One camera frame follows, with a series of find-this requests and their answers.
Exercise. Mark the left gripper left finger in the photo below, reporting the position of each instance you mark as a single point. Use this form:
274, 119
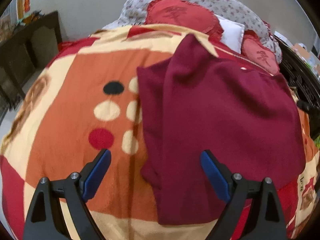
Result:
45, 219

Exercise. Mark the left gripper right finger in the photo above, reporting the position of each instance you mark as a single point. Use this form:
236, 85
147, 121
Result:
265, 218

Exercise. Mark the maroon fleece sweater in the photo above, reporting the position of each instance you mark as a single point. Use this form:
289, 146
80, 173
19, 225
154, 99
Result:
193, 102

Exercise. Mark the orange red cream blanket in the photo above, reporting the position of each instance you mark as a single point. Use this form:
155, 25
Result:
87, 99

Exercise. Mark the dark carved wooden headboard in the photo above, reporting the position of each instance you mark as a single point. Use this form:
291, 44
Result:
300, 77

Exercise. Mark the dark wooden side table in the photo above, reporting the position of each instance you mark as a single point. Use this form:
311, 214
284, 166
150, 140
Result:
19, 48

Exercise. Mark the right red heart pillow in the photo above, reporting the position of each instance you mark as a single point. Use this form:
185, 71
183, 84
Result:
254, 50

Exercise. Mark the red heart pillow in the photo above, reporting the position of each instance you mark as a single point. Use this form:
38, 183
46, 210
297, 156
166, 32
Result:
254, 50
185, 14

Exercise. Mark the white square pillow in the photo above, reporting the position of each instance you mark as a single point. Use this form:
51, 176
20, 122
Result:
233, 34

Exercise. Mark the floral folded quilt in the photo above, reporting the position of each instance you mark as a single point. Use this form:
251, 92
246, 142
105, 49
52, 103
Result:
134, 13

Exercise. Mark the left red heart pillow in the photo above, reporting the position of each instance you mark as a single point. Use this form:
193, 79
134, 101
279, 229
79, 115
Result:
185, 14

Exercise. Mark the red paper wall decoration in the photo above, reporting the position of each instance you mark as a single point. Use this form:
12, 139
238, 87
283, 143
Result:
26, 6

